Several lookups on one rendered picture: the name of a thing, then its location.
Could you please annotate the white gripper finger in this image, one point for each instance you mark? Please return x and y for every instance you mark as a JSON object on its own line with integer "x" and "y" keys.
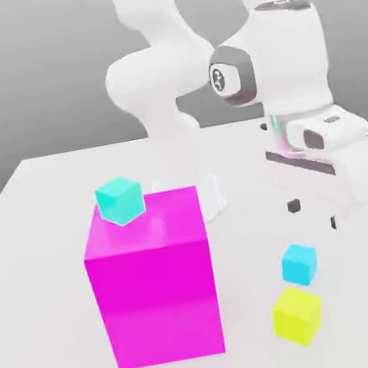
{"x": 293, "y": 206}
{"x": 333, "y": 223}

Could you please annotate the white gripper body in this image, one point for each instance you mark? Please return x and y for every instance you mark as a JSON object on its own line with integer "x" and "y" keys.
{"x": 349, "y": 175}

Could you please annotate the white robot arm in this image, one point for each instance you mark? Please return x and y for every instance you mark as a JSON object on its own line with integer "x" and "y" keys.
{"x": 164, "y": 71}

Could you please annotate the small cyan cube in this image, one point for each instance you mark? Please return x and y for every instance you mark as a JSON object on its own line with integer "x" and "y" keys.
{"x": 299, "y": 266}

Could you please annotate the small yellow cube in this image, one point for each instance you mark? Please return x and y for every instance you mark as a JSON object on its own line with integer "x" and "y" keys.
{"x": 296, "y": 317}

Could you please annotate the small turquoise cube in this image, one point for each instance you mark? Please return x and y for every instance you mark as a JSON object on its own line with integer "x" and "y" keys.
{"x": 120, "y": 200}

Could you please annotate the large magenta box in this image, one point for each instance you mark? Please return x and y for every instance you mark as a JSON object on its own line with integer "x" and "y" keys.
{"x": 156, "y": 294}

